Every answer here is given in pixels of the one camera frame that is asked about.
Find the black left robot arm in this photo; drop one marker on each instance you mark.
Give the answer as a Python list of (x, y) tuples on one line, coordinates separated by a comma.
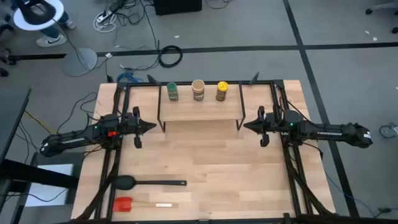
[(71, 140)]

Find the black box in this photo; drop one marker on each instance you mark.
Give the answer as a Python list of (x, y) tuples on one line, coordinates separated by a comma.
[(177, 7)]

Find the black plastic spoon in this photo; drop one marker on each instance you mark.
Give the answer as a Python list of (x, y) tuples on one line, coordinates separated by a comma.
[(127, 182)]

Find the wooden shelf black metal frame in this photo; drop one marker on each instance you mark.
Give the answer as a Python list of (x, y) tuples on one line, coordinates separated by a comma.
[(199, 110)]

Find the dark desk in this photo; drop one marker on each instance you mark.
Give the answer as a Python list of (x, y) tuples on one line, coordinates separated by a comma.
[(11, 118)]

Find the black chair base casters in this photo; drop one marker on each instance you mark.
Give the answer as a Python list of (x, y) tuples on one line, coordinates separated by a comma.
[(4, 72)]

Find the furikake seasoning jar tan lid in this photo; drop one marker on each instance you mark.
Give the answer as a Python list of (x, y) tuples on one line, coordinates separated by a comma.
[(198, 90)]

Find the white panel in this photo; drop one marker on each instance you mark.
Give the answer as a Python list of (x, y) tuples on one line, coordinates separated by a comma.
[(49, 186)]

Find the black aluminium rig frame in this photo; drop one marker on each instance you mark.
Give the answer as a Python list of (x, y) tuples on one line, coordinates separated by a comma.
[(140, 83)]

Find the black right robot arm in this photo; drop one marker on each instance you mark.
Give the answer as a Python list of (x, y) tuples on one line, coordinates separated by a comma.
[(329, 133)]

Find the person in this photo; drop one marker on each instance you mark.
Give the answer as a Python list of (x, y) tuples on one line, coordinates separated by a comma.
[(51, 40)]

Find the dark office chair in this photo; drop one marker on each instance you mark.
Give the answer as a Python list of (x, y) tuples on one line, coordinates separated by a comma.
[(368, 11)]

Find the white power strip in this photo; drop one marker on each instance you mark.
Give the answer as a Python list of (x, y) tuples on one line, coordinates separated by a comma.
[(104, 16)]

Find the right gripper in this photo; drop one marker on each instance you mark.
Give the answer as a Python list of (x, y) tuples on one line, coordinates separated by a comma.
[(270, 127)]

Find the yellow lid spice jar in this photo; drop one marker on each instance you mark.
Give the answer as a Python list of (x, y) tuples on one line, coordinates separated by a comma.
[(222, 91)]

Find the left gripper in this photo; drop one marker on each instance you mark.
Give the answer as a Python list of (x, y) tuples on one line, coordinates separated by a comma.
[(133, 127)]

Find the green lid spice jar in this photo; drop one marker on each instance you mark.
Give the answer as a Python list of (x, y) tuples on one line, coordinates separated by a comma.
[(172, 91)]

